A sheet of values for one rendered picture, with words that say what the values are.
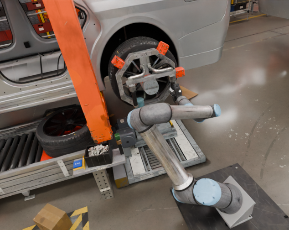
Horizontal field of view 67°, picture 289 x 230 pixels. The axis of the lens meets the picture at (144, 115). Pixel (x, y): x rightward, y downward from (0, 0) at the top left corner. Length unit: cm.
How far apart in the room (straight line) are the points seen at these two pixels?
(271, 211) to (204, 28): 164
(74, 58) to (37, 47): 241
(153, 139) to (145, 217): 89
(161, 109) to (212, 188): 54
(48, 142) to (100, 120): 65
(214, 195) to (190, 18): 157
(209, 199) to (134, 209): 87
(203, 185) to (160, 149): 33
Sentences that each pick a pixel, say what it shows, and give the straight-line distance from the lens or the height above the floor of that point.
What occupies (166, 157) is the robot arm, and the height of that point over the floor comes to 75.
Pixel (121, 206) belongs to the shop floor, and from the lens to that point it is 211.
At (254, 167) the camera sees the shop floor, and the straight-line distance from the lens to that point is 237.
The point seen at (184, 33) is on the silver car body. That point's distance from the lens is 227.
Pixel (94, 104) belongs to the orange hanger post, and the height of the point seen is 89.
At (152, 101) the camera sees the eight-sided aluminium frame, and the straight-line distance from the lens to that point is 213.
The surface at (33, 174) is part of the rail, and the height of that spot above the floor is 30.
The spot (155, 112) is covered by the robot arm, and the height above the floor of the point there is 106.
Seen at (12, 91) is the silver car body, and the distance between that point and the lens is 237.
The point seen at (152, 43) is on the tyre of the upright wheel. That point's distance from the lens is 200.
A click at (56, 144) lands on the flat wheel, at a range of 221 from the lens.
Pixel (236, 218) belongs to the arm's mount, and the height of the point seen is 37.
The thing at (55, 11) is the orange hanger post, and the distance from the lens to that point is 153.
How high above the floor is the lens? 171
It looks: 34 degrees down
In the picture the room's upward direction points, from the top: 10 degrees counter-clockwise
